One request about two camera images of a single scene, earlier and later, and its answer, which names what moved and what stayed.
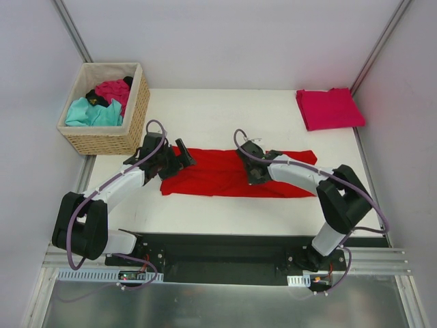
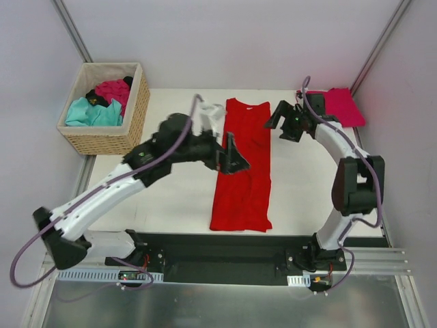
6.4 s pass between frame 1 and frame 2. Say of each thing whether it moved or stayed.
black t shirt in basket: stayed
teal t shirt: stayed
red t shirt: moved
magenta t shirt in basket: stayed
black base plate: stayed
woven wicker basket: stayed
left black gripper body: moved
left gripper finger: moved
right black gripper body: moved
